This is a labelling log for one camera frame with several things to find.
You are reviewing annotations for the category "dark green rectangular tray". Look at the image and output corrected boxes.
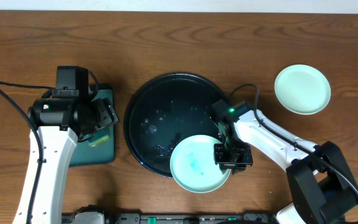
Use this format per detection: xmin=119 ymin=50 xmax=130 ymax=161
xmin=70 ymin=83 xmax=115 ymax=167

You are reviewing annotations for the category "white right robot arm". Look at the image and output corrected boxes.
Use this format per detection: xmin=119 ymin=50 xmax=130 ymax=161
xmin=211 ymin=100 xmax=358 ymax=224

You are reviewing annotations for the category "round black tray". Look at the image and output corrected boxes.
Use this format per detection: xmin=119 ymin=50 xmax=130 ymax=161
xmin=124 ymin=73 xmax=227 ymax=177

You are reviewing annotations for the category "green yellow sponge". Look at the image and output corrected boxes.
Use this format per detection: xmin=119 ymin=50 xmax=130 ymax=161
xmin=88 ymin=128 xmax=109 ymax=147

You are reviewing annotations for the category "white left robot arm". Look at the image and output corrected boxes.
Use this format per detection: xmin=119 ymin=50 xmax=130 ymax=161
xmin=14 ymin=97 xmax=118 ymax=223

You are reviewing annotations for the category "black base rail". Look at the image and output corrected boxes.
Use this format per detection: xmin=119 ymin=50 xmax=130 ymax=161
xmin=62 ymin=212 xmax=278 ymax=224

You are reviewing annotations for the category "mint green plate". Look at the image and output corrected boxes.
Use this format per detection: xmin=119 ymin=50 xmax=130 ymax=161
xmin=274 ymin=64 xmax=331 ymax=115
xmin=170 ymin=135 xmax=231 ymax=194

